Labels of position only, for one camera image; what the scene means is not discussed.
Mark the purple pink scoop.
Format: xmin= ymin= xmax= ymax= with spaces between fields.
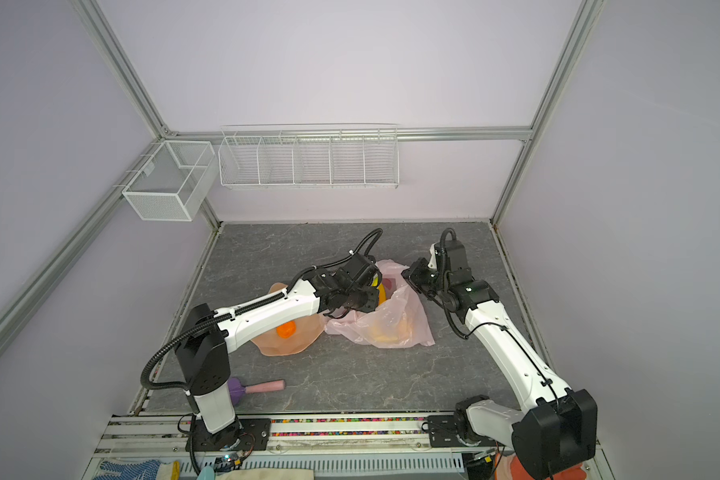
xmin=227 ymin=377 xmax=286 ymax=405

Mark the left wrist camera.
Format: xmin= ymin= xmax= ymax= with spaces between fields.
xmin=334 ymin=253 xmax=378 ymax=290

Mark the yellow banana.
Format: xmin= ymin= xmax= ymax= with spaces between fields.
xmin=374 ymin=278 xmax=387 ymax=305

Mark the small white mesh basket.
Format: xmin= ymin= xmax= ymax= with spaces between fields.
xmin=123 ymin=140 xmax=219 ymax=222

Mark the orange tangerine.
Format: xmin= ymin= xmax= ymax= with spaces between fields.
xmin=275 ymin=321 xmax=297 ymax=339

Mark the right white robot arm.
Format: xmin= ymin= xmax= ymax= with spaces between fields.
xmin=402 ymin=228 xmax=598 ymax=479

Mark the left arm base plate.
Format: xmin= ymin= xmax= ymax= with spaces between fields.
xmin=185 ymin=418 xmax=271 ymax=453

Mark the peach wavy fruit plate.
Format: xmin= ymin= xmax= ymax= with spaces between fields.
xmin=251 ymin=314 xmax=326 ymax=357

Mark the blue white cloth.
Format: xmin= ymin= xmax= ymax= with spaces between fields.
xmin=94 ymin=460 xmax=162 ymax=480

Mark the pink plastic bag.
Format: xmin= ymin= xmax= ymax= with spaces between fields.
xmin=325 ymin=260 xmax=435 ymax=349

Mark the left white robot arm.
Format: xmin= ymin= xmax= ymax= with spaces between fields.
xmin=140 ymin=273 xmax=382 ymax=453

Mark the black corrugated cable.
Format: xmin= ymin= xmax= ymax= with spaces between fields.
xmin=140 ymin=311 xmax=223 ymax=392

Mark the long white wire basket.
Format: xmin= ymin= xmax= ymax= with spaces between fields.
xmin=218 ymin=123 xmax=400 ymax=189

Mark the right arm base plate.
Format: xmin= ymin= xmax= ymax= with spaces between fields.
xmin=422 ymin=413 xmax=469 ymax=448

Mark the orange glove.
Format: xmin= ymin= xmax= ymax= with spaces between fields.
xmin=493 ymin=454 xmax=587 ymax=480

